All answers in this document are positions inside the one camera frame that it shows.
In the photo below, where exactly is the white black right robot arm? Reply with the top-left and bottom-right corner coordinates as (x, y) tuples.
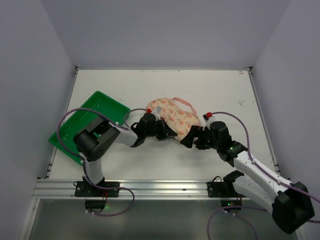
(180, 121), (315, 234)

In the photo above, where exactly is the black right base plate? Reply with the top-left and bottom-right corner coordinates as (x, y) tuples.
(206, 181), (245, 198)

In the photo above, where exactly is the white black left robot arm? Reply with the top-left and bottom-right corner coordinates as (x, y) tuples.
(73, 113), (178, 185)

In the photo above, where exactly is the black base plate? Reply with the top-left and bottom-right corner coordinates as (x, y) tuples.
(73, 180), (120, 198)
(206, 181), (245, 198)

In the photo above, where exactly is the green plastic tray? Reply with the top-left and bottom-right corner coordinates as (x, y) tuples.
(48, 91), (130, 165)

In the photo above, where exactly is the floral pink laundry bag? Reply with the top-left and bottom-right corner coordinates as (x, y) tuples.
(146, 97), (201, 141)

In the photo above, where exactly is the aluminium front rail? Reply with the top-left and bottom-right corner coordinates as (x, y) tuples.
(32, 176), (287, 200)

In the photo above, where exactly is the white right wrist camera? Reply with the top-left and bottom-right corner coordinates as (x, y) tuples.
(202, 112), (216, 123)

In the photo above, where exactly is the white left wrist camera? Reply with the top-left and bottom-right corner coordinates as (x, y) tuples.
(146, 106), (162, 119)

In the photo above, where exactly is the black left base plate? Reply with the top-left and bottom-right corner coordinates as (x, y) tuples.
(73, 180), (120, 198)

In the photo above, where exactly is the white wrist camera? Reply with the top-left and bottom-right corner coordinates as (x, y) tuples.
(202, 112), (216, 123)
(146, 106), (162, 119)

